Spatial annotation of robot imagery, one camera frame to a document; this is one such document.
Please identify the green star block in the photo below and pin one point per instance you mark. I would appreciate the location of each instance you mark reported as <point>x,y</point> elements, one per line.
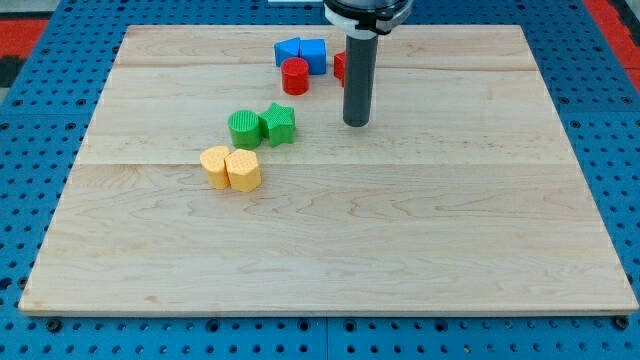
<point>278,125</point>

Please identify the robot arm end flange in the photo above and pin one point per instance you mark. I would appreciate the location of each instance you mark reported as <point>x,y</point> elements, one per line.
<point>366,19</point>

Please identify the yellow heart block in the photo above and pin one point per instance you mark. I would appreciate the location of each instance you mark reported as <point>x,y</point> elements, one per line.
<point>213,162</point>

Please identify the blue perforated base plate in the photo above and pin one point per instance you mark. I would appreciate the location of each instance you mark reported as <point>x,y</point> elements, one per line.
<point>46,113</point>

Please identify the red cylinder block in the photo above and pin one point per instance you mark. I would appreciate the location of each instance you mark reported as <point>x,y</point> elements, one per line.
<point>295,76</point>

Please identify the light wooden board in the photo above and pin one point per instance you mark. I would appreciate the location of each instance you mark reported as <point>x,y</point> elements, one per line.
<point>461,197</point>

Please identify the yellow hexagon block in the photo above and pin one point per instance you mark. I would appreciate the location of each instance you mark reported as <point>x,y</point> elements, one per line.
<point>243,170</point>

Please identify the red block behind rod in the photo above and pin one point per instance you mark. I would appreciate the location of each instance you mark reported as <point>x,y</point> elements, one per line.
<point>339,67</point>

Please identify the green cylinder block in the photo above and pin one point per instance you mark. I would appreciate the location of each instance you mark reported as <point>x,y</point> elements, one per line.
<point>244,127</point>

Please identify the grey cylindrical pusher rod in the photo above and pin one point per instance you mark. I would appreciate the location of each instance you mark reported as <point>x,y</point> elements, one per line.
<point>358,80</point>

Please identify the blue triangle block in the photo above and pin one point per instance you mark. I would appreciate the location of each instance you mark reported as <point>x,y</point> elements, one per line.
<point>286,49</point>

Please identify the blue cube block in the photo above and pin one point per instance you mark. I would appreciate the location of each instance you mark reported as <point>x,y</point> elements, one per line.
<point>314,52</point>

